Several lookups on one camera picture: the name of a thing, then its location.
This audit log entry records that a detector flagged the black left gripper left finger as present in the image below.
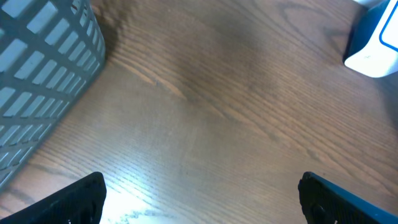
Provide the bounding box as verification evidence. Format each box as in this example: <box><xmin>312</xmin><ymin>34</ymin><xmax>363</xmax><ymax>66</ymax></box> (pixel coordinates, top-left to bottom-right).
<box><xmin>1</xmin><ymin>172</ymin><xmax>106</xmax><ymax>224</ymax></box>

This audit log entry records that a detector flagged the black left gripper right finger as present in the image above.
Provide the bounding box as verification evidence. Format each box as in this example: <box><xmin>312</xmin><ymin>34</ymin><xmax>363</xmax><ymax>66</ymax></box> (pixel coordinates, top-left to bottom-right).
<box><xmin>298</xmin><ymin>172</ymin><xmax>397</xmax><ymax>224</ymax></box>

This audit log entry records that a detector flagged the white barcode scanner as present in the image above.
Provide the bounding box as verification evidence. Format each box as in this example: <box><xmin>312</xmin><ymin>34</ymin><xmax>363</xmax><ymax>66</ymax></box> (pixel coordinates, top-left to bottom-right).
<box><xmin>343</xmin><ymin>0</ymin><xmax>397</xmax><ymax>78</ymax></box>

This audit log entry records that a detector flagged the grey plastic shopping basket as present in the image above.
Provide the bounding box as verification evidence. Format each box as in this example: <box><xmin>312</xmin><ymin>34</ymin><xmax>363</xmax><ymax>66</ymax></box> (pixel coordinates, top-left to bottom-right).
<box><xmin>1</xmin><ymin>0</ymin><xmax>106</xmax><ymax>188</ymax></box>

